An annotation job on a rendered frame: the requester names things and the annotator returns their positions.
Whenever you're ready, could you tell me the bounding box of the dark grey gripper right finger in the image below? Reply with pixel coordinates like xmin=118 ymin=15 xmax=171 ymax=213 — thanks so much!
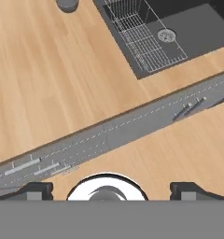
xmin=169 ymin=181 xmax=224 ymax=201

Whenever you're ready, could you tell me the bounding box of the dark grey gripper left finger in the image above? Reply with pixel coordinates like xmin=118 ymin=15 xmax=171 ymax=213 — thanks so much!
xmin=0 ymin=181 xmax=54 ymax=201

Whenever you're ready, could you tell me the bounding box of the white round thing, black rim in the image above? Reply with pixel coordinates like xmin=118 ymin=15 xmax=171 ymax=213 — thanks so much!
xmin=66 ymin=172 xmax=149 ymax=201

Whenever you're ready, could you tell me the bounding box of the grey cupboard front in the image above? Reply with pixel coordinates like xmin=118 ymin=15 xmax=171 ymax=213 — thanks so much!
xmin=104 ymin=69 xmax=224 ymax=148
xmin=0 ymin=122 xmax=110 ymax=200

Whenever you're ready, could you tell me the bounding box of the dark grey sink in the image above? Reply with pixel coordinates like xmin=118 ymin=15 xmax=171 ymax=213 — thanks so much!
xmin=92 ymin=0 xmax=224 ymax=81

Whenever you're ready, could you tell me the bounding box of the silver cupboard handle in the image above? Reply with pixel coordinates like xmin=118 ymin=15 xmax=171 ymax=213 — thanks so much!
xmin=4 ymin=156 xmax=43 ymax=176
xmin=33 ymin=161 xmax=61 ymax=176
xmin=172 ymin=102 xmax=193 ymax=122
xmin=183 ymin=96 xmax=208 ymax=117
xmin=50 ymin=163 xmax=72 ymax=176

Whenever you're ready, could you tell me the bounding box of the wire rack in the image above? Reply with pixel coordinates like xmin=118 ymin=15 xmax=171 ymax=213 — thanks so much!
xmin=104 ymin=0 xmax=189 ymax=73

